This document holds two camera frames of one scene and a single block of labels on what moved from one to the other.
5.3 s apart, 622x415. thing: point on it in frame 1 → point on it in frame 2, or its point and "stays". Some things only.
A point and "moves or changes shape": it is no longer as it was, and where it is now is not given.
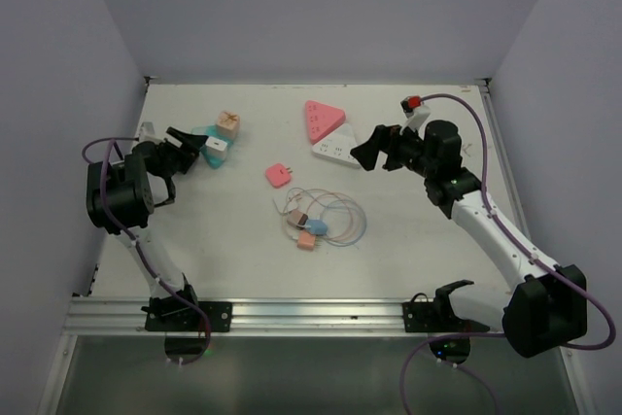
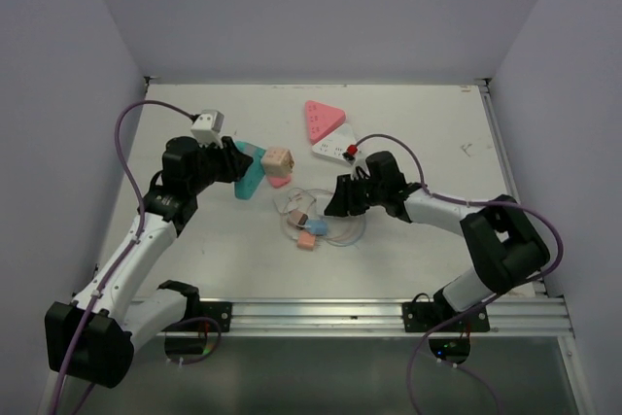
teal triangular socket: (212, 132) moves or changes shape
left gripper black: (193, 143) → (233, 160)
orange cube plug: (227, 124) → (278, 161)
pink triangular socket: (322, 120) stays
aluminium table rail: (121, 315) stays
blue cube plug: (317, 226) stays
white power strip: (337, 146) stays
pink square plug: (278, 175) stays
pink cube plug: (306, 240) stays
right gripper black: (385, 139) → (343, 201)
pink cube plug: (296, 219) stays
